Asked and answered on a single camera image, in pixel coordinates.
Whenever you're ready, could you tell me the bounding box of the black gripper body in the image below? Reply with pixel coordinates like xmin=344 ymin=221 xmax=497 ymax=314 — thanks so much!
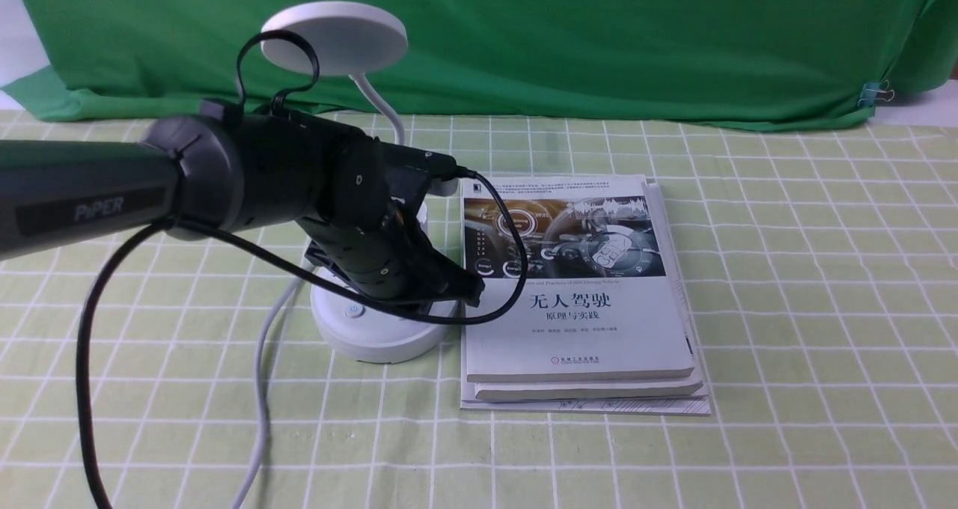
xmin=298 ymin=198 xmax=451 ymax=304

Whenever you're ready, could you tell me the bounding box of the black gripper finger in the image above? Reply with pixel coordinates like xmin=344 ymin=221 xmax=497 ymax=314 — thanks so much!
xmin=427 ymin=259 xmax=485 ymax=308

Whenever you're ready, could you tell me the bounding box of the white desk lamp with sockets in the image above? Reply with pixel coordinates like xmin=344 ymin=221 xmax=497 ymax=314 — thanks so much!
xmin=262 ymin=1 xmax=448 ymax=365

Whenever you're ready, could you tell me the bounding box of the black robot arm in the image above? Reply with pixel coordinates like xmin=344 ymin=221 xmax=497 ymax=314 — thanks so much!
xmin=1 ymin=102 xmax=483 ymax=305

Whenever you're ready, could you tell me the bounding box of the top book with car cover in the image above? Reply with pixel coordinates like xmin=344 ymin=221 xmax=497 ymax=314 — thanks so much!
xmin=461 ymin=176 xmax=696 ymax=384

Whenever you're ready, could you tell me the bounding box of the green checkered tablecloth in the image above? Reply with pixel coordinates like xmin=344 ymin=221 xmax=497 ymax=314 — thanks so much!
xmin=1 ymin=115 xmax=957 ymax=508

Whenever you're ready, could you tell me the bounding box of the bottom printed paper booklet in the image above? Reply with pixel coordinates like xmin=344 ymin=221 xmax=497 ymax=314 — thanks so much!
xmin=460 ymin=186 xmax=713 ymax=416

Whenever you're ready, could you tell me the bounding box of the green backdrop cloth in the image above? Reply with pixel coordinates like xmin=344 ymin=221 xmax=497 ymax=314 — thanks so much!
xmin=2 ymin=0 xmax=956 ymax=132

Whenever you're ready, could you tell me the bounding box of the teal binder clip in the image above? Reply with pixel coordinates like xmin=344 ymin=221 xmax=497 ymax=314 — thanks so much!
xmin=856 ymin=80 xmax=896 ymax=108

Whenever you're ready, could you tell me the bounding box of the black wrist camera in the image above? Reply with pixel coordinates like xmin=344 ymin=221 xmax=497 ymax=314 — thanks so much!
xmin=379 ymin=141 xmax=460 ymax=206

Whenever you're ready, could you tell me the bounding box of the white lamp power cord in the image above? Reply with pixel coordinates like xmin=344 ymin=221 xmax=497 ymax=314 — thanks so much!
xmin=231 ymin=263 xmax=318 ymax=509

